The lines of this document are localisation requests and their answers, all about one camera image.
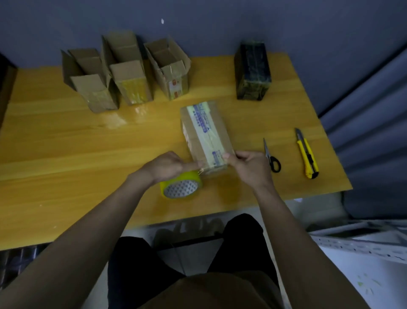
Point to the person's black trousers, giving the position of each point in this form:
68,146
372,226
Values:
136,270

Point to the person's brown shirt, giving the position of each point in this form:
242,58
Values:
210,291

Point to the grey pleated curtain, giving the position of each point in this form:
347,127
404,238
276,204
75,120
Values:
375,143

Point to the person's left hand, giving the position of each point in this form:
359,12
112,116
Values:
162,168

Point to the small carton red label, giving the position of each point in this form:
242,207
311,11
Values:
170,70

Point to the small carton yellow tape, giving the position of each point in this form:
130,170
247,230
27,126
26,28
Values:
127,73

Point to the yellow tape roll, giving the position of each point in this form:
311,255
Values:
181,186

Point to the black cardboard box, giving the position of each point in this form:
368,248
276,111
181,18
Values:
252,73

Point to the yellow utility knife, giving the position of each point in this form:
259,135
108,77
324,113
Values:
306,156

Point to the person's right hand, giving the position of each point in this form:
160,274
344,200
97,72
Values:
252,170

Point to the person's left forearm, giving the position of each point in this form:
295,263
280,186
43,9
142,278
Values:
70,245

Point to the large flat brown carton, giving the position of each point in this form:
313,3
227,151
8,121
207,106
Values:
4,89

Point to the brown box with white label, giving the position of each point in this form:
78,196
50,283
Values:
206,133

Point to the white metal rack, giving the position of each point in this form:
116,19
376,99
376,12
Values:
365,261

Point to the person's right forearm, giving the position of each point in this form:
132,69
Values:
311,254

